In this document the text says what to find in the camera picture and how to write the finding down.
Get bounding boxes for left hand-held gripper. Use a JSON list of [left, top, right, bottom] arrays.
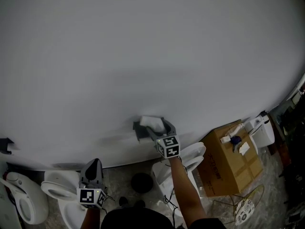
[[76, 158, 107, 210]]

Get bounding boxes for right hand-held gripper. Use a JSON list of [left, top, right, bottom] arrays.
[[145, 116, 181, 160]]

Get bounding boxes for dark grey wall holder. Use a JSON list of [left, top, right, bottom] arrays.
[[132, 116, 167, 142], [0, 137, 15, 155]]

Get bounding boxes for person's left forearm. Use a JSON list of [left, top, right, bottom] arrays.
[[79, 204, 101, 229]]

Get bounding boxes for person's right forearm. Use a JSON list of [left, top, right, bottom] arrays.
[[169, 156, 208, 227]]

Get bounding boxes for white toilet with round seat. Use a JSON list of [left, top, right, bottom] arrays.
[[40, 169, 89, 229]]

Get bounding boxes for white toilet with open lid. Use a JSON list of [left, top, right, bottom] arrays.
[[151, 141, 207, 220]]

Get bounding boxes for white toilet with red mark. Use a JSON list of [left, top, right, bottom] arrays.
[[0, 171, 50, 225]]

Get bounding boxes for white folded paper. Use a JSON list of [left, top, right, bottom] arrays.
[[238, 141, 251, 156]]

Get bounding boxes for small white toilet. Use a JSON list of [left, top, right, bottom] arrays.
[[244, 111, 276, 155]]

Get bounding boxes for black round bin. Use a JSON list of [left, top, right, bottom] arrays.
[[131, 172, 154, 194]]

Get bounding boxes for person's black shoes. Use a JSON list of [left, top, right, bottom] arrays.
[[118, 196, 146, 209]]

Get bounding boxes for person's black clothing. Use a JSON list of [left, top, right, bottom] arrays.
[[100, 207, 227, 229]]

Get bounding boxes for white plastic bag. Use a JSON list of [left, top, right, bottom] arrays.
[[224, 123, 246, 138]]

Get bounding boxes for blue object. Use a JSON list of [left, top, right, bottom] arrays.
[[229, 135, 242, 153]]

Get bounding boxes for brown cardboard box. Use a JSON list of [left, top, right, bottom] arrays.
[[196, 119, 264, 198]]

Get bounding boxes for patterned round cushion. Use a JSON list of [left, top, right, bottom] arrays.
[[234, 198, 255, 226]]

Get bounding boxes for dark cluttered shelf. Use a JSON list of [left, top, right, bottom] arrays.
[[268, 73, 305, 229]]

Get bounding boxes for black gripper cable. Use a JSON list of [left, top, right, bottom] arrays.
[[163, 156, 189, 229]]

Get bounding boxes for gold wire stool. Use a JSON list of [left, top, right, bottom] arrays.
[[212, 184, 265, 225]]

